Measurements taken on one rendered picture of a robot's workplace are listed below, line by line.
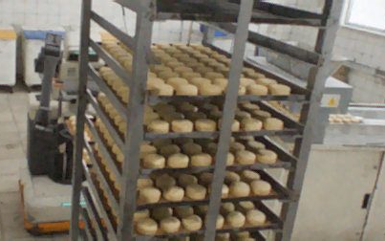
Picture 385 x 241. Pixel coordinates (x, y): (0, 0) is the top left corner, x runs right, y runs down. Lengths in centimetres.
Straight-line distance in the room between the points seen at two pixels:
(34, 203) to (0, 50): 310
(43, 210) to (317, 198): 167
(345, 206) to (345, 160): 31
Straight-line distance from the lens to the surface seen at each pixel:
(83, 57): 162
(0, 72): 596
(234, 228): 131
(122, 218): 115
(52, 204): 310
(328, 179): 311
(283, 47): 133
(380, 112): 374
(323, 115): 290
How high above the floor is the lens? 180
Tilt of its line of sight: 18 degrees down
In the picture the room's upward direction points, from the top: 5 degrees clockwise
